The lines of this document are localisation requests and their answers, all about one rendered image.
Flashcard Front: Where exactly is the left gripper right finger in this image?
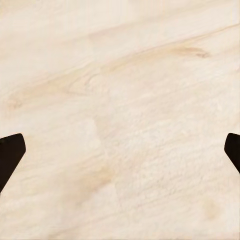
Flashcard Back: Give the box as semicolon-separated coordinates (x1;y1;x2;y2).
224;133;240;173

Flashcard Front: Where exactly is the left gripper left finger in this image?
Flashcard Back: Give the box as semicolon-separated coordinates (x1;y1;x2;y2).
0;133;26;193

